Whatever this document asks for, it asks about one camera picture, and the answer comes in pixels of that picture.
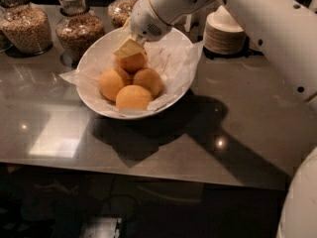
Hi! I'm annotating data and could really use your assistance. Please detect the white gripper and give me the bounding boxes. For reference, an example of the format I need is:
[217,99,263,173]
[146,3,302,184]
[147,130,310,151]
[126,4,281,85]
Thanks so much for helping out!
[113,0,172,59]

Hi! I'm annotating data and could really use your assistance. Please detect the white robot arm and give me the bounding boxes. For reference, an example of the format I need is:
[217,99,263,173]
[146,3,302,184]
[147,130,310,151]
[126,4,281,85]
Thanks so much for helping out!
[115,0,317,238]

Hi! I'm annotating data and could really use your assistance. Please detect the white oval bowl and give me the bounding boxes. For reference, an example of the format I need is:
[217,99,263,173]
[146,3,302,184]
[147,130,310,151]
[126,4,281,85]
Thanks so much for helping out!
[75,26,198,121]

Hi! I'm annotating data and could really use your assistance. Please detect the white paper bowl liner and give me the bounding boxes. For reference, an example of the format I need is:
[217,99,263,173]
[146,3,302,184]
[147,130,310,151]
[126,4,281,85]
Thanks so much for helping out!
[59,27,206,117]

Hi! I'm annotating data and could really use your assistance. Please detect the right glass cereal jar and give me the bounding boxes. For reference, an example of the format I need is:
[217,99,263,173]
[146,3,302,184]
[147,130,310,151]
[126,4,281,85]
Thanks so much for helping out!
[108,0,138,29]

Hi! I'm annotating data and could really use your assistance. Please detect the glass cereal jar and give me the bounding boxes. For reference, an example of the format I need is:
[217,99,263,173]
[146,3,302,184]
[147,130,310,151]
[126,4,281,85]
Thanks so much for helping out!
[0,0,53,56]
[55,0,105,62]
[108,0,138,29]

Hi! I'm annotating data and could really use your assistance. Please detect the middle glass cereal jar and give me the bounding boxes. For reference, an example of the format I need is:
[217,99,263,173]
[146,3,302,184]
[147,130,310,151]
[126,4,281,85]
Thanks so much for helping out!
[55,0,105,62]

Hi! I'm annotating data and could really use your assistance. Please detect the large stack paper bowls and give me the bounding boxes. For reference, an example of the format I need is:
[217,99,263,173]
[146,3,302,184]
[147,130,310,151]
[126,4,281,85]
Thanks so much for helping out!
[203,6,246,56]

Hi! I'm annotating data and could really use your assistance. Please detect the left glass cereal jar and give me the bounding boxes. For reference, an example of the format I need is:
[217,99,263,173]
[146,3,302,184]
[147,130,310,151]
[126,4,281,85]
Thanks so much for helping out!
[0,0,53,56]

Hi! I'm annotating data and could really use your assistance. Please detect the far left glass jar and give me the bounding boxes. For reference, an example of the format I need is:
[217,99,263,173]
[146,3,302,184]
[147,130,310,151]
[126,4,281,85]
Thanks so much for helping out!
[0,9,12,52]

